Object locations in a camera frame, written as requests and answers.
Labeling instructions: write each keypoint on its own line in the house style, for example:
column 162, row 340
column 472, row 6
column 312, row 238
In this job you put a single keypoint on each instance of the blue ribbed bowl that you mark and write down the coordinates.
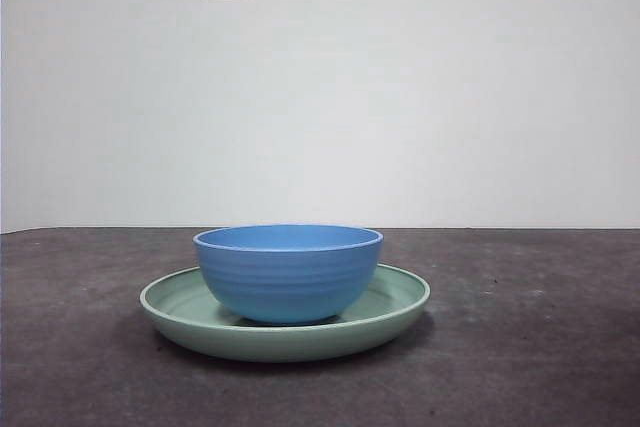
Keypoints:
column 285, row 282

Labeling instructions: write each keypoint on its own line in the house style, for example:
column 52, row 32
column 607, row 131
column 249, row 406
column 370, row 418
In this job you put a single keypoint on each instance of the green round plate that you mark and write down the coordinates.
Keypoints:
column 280, row 344

